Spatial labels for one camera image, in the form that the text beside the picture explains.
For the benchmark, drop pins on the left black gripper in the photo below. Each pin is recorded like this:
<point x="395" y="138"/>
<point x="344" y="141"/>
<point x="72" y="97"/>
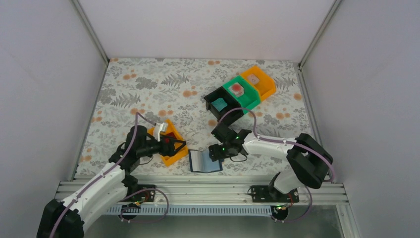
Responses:
<point x="164" y="146"/>

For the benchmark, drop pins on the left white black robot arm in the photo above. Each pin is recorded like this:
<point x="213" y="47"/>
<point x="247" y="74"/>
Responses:
<point x="72" y="216"/>

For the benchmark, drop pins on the card in far orange bin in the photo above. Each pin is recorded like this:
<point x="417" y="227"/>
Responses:
<point x="253" y="79"/>

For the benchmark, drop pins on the teal card in black bin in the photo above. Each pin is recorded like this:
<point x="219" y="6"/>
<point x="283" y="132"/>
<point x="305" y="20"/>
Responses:
<point x="219" y="104"/>

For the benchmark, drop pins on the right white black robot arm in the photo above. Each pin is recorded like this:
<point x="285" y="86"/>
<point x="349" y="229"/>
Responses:
<point x="309" y="161"/>

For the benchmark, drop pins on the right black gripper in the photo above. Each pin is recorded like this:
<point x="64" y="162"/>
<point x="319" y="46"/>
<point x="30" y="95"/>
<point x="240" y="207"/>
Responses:
<point x="220" y="148"/>

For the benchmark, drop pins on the near orange bin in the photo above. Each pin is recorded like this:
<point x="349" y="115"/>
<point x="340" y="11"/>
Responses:
<point x="171" y="128"/>

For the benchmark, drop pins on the aluminium rail frame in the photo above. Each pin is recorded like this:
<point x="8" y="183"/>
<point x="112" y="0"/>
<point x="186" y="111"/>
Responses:
<point x="233" y="190"/>

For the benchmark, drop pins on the blue card holder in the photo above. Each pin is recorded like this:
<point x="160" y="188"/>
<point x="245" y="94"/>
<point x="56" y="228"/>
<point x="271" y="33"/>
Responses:
<point x="200" y="162"/>

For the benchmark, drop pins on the floral table mat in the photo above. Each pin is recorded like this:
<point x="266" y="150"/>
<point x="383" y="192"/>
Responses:
<point x="174" y="89"/>

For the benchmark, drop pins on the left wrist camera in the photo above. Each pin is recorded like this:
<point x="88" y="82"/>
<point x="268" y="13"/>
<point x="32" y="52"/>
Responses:
<point x="158" y="129"/>

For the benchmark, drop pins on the red VIP card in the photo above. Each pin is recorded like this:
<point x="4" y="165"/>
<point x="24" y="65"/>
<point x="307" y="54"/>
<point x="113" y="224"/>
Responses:
<point x="169" y="137"/>

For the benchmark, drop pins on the black bin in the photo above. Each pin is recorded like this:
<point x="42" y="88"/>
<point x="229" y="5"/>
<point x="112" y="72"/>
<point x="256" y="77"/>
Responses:
<point x="221" y="93"/>

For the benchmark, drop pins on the far orange bin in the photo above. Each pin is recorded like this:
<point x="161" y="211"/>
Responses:
<point x="266" y="87"/>

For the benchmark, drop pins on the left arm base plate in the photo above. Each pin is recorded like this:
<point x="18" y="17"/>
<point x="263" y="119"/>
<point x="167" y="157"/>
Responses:
<point x="141" y="193"/>

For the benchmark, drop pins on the orange bin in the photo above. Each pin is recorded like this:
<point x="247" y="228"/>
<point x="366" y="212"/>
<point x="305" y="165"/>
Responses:
<point x="171" y="128"/>
<point x="266" y="87"/>

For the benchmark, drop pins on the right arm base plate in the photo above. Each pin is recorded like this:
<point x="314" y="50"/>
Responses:
<point x="264" y="194"/>

